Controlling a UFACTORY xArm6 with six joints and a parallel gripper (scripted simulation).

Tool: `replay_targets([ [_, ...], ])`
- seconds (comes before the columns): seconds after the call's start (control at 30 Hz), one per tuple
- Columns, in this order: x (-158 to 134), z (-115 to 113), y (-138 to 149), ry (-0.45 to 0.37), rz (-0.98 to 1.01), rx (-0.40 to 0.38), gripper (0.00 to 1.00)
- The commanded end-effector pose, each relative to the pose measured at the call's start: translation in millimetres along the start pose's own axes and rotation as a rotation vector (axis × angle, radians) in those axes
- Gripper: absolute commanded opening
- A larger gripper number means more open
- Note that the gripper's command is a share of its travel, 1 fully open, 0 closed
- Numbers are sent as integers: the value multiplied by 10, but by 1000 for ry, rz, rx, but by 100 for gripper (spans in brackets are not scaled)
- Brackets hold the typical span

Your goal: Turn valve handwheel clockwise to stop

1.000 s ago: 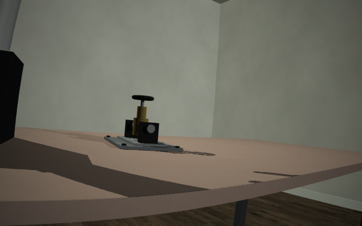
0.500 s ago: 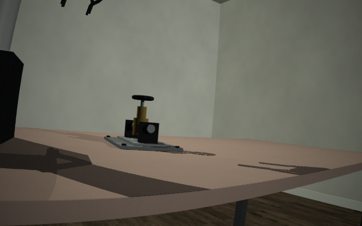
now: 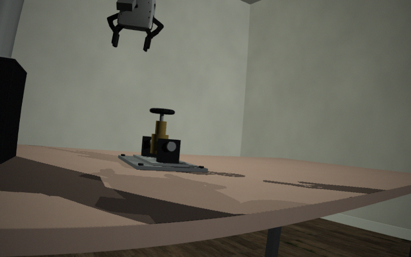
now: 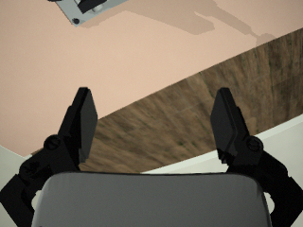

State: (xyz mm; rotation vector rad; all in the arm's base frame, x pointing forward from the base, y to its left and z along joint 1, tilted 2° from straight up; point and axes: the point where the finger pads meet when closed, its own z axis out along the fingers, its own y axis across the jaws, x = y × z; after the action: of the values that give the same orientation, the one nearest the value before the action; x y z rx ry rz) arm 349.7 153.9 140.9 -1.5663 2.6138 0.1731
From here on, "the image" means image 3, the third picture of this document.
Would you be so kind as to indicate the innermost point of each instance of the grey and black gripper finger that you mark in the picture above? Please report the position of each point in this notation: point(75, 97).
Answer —
point(115, 29)
point(150, 34)

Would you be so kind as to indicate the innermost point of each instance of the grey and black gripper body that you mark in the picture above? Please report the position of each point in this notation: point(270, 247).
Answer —
point(141, 16)

